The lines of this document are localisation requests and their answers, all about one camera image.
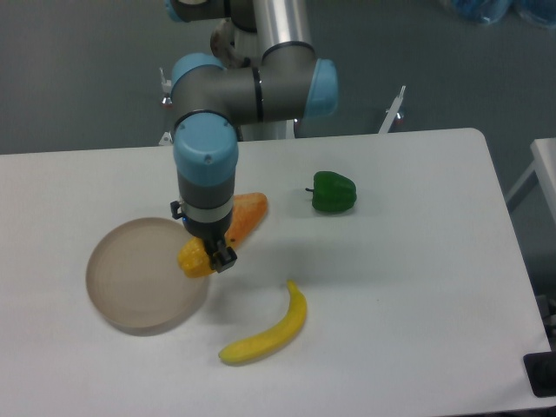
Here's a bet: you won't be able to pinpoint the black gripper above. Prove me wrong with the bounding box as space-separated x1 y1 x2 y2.
170 199 237 273

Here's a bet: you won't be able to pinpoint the yellow bell pepper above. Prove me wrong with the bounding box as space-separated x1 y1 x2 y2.
177 237 215 279

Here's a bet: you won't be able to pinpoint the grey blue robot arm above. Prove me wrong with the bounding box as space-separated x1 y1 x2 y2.
165 1 338 278

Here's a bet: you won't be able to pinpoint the beige round plate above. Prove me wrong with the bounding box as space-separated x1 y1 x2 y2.
85 217 209 336

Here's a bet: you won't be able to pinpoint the green bell pepper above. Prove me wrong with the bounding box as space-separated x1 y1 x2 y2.
305 171 357 213

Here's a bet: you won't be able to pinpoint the yellow banana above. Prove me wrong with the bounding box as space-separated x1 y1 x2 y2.
218 280 308 366

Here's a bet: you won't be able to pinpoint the black device at table edge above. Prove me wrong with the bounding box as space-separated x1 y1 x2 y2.
523 352 555 398

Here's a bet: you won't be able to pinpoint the white side table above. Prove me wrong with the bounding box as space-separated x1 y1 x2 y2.
505 138 555 218

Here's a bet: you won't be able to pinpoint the blue plastic bags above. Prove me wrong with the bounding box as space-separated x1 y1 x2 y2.
439 0 555 30

